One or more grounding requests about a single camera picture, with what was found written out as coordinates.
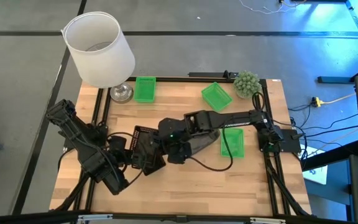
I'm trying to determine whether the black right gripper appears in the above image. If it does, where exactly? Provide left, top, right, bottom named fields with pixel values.
left=146, top=132, right=194, bottom=158

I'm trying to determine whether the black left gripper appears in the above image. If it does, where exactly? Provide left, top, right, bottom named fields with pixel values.
left=104, top=148, right=149, bottom=175

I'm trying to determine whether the smoky translucent plastic bin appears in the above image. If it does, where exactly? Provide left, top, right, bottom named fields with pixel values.
left=186, top=129, right=222, bottom=156

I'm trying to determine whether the green mesh plastic basket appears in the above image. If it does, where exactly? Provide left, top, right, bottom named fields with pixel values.
left=133, top=76, right=157, bottom=104
left=220, top=127, right=246, bottom=159
left=201, top=82, right=234, bottom=113

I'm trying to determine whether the silver lamp base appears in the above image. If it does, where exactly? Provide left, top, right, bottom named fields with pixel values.
left=109, top=82, right=134, bottom=103

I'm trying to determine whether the black mounting bar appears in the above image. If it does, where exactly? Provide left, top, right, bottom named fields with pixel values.
left=187, top=71, right=239, bottom=80

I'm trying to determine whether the white lamp shade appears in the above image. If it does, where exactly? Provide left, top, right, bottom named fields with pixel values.
left=60, top=11, right=136, bottom=89

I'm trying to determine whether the green artificial potted plant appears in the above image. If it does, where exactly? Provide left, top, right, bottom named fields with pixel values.
left=233, top=70, right=263, bottom=100

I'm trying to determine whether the black rig beam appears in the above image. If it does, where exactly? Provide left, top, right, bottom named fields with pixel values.
left=0, top=210, right=358, bottom=224

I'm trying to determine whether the white paper sheet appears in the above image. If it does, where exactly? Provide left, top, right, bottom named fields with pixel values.
left=302, top=146, right=329, bottom=185

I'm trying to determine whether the black metal stand foot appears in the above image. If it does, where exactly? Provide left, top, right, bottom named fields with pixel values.
left=317, top=60, right=358, bottom=84

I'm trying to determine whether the black left wrist camera cable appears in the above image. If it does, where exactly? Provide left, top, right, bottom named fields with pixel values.
left=106, top=132, right=149, bottom=189

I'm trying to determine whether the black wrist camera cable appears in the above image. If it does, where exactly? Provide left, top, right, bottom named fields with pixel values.
left=188, top=123, right=234, bottom=172
left=106, top=132, right=149, bottom=189

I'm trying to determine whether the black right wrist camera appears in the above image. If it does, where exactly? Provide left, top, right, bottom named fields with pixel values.
left=166, top=149, right=192, bottom=165

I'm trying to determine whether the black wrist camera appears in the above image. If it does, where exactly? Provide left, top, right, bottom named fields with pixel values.
left=108, top=135, right=127, bottom=154
left=166, top=149, right=192, bottom=165

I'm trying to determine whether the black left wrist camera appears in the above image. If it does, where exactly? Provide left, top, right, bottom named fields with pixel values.
left=108, top=135, right=127, bottom=154

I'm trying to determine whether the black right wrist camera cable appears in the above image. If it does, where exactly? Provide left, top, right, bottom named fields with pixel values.
left=188, top=123, right=234, bottom=172

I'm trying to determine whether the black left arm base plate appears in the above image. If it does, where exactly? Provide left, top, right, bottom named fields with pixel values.
left=63, top=124, right=109, bottom=149

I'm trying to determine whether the black cable sleeve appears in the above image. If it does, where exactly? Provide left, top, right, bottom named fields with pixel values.
left=264, top=152, right=310, bottom=217
left=54, top=148, right=103, bottom=212

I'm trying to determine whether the black aluminium table frame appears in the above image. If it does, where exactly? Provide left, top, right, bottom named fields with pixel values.
left=54, top=76, right=312, bottom=218

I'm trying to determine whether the silver beam bracket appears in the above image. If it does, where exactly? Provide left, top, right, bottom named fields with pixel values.
left=249, top=217, right=287, bottom=224
left=77, top=213, right=114, bottom=222

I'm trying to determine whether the black right arm cable loop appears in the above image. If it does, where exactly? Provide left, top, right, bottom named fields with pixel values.
left=252, top=91, right=266, bottom=112

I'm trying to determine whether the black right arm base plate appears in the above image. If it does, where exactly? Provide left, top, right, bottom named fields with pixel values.
left=257, top=128, right=303, bottom=153

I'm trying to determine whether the yellow extension cord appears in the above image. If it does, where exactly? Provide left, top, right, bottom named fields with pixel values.
left=310, top=92, right=357, bottom=108

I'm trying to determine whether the beige floor cable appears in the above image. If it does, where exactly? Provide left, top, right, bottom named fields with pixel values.
left=303, top=115, right=358, bottom=156

